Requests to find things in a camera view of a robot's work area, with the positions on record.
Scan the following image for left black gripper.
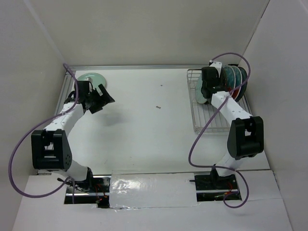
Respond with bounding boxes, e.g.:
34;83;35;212
86;84;115;114

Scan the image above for black rim beige plate front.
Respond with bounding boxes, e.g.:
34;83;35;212
219;67;228;87

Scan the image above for mint floral plate front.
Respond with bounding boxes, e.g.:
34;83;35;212
195;75;207;104

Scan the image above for mint floral plate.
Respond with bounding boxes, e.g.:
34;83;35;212
195;75;207;104
77;73;107;88

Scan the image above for mint floral plate back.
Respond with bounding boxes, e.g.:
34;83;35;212
77;73;107;88

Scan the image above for red teal plate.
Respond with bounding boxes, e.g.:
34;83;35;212
224;65;236;91
231;65;243;100

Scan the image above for red teal plate front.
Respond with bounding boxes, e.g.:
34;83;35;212
231;65;243;100

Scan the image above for dark teal plate front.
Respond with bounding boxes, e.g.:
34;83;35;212
234;67;249;102

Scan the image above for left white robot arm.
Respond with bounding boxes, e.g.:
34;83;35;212
31;80;114;192

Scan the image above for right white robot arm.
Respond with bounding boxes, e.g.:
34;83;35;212
199;66;264;189

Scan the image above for white tape sheet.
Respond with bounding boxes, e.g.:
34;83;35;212
109;173;198;209

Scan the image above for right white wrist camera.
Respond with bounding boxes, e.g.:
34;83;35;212
209;60;222;76

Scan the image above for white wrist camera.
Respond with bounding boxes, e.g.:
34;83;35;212
209;60;222;76
86;77;93;83

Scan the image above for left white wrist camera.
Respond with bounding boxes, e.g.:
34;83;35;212
86;77;93;83

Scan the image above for metal wire dish rack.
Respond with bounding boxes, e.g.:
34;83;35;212
186;68;253;134

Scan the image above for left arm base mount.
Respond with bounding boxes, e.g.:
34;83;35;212
64;175;111;208

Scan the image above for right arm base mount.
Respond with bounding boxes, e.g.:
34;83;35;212
189;175;242;202

